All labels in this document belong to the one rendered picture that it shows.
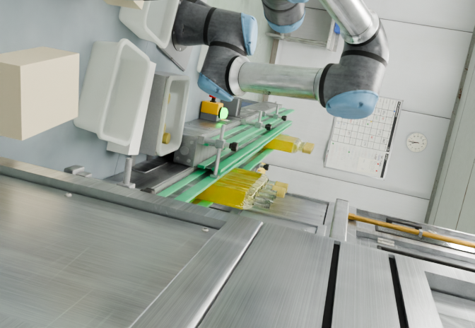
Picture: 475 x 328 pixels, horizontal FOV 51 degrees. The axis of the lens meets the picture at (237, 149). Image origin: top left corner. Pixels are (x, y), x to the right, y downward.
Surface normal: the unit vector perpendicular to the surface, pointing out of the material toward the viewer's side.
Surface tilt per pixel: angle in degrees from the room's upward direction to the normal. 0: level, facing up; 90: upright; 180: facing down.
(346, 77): 112
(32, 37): 0
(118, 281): 90
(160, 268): 90
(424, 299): 90
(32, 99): 0
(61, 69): 0
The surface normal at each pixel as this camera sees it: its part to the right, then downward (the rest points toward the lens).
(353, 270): 0.17, -0.97
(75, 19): 0.96, 0.21
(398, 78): -0.23, 0.15
